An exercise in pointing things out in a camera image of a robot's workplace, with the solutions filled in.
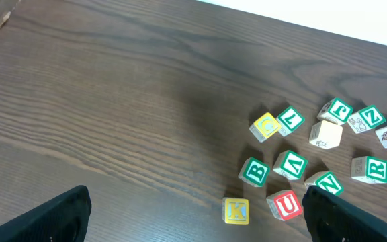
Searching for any yellow block below J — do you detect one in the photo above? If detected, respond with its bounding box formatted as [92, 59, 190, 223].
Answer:
[309, 120, 343, 149]

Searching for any green V block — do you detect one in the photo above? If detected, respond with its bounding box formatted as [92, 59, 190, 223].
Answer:
[273, 150, 308, 180]

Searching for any green R block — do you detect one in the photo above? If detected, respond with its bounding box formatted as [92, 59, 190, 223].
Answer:
[351, 156, 387, 184]

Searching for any green L block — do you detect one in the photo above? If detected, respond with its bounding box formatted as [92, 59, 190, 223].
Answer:
[276, 106, 305, 136]

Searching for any yellow Q block left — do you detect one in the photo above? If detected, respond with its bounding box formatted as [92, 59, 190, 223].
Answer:
[249, 112, 282, 143]

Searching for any yellow K block left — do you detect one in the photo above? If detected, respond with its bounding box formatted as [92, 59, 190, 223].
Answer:
[222, 197, 249, 225]

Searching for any red U block left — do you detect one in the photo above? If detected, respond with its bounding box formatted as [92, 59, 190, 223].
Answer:
[266, 190, 303, 221]

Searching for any green Z block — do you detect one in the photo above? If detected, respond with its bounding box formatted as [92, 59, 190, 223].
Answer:
[347, 105, 386, 134]

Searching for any green J block left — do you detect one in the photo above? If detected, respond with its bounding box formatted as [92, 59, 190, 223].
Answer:
[317, 97, 353, 126]

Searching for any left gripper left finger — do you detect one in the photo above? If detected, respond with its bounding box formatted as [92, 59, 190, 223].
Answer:
[0, 185, 91, 242]

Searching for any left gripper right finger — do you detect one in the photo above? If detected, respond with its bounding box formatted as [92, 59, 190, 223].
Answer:
[302, 186, 387, 242]

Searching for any green B block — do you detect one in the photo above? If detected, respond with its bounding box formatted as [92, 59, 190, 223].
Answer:
[238, 157, 271, 188]

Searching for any green N block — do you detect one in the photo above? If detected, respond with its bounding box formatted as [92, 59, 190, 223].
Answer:
[304, 171, 344, 196]

